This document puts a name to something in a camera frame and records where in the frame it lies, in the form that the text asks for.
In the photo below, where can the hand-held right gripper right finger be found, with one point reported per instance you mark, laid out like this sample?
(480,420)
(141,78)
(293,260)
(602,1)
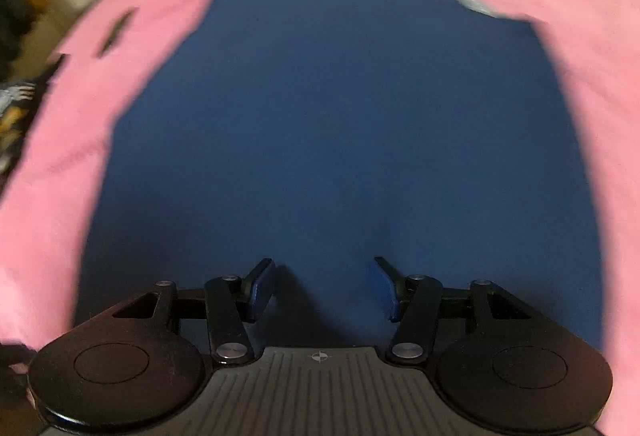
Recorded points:
(387,288)

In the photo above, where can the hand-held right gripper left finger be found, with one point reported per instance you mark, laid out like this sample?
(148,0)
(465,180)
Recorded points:
(261,291)

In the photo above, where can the blue sleeveless shirt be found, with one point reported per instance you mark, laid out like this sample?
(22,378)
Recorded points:
(325,115)

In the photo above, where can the black smartphone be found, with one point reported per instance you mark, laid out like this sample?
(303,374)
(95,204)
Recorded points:
(128,19)

